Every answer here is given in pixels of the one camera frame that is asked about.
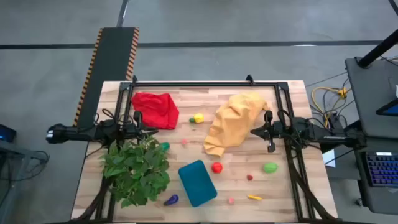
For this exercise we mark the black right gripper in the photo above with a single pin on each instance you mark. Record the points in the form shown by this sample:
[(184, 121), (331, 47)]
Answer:
[(273, 132)]

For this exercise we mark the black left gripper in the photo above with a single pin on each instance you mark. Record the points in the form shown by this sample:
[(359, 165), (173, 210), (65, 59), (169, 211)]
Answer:
[(132, 133)]

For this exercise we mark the green toy lime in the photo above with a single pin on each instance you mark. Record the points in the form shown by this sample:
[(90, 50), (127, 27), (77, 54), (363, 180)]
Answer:
[(270, 167)]

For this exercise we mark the small dark red toy fruit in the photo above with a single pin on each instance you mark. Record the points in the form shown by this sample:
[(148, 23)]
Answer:
[(249, 177)]

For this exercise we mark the red toy tomato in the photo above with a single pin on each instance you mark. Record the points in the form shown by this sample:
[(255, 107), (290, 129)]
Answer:
[(217, 167)]

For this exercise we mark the small yellow toy banana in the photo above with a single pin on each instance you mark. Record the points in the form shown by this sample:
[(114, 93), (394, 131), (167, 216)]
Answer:
[(254, 197)]

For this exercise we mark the small pink toy fruit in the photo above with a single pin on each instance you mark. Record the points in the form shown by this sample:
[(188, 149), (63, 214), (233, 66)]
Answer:
[(230, 200), (184, 142)]

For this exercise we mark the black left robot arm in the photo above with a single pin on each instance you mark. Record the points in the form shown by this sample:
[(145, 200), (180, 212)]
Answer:
[(77, 133)]

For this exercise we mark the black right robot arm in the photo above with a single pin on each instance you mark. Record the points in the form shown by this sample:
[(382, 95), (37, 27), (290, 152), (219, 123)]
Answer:
[(326, 133)]

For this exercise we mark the teal plastic tupperware container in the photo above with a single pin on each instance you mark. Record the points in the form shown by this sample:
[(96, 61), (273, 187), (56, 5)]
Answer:
[(197, 183)]

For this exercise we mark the green toy vegetable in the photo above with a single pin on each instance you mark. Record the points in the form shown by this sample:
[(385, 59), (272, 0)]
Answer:
[(165, 146)]

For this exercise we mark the red crumpled cloth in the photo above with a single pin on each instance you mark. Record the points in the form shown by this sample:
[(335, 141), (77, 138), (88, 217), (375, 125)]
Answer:
[(155, 109)]

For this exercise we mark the yellow crumpled cloth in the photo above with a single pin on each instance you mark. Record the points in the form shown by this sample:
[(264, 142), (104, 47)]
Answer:
[(233, 121)]

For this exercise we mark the potted green leafy plant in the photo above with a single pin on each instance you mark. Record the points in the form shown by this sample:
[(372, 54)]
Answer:
[(136, 171)]

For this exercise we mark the purple toy eggplant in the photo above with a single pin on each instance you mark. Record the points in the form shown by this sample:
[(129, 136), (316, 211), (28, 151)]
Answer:
[(171, 200)]

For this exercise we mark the white paper sheet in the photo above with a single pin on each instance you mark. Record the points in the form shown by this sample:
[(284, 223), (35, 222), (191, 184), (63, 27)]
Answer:
[(329, 158)]

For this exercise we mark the black rig pole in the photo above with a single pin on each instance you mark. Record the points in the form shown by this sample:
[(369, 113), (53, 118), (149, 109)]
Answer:
[(334, 147), (376, 49)]

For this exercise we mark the black power strip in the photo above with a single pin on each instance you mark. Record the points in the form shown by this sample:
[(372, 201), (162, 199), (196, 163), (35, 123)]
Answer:
[(335, 120)]

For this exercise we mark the black hazard-striped floor mat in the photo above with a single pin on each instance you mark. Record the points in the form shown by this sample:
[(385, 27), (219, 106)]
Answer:
[(112, 56)]

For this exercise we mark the grey desk surface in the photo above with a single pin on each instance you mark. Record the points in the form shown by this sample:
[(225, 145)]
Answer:
[(360, 193), (373, 93)]

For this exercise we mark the black caster wheel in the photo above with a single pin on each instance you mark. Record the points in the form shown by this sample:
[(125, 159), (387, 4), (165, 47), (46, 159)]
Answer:
[(359, 201)]

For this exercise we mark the backlit black keyboard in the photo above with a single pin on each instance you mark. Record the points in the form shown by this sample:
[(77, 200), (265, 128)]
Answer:
[(382, 169)]

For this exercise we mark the blue lit laptop screen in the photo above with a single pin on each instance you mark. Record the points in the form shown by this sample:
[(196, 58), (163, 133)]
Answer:
[(390, 109)]

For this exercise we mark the grey metal stand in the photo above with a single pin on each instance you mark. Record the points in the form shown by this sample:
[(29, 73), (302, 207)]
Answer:
[(12, 154)]

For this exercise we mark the black device with blue light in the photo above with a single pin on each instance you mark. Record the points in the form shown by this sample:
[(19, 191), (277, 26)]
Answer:
[(6, 133)]

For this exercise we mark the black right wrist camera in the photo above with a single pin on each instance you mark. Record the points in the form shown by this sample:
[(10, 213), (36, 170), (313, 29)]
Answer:
[(268, 116)]

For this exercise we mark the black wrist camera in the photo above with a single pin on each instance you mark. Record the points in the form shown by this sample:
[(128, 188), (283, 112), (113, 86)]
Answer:
[(268, 116), (137, 117)]

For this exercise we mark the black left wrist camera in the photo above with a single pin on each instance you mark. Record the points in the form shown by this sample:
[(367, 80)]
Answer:
[(137, 117)]

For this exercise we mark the black aluminium table frame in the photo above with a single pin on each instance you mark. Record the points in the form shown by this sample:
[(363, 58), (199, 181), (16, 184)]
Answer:
[(202, 84)]

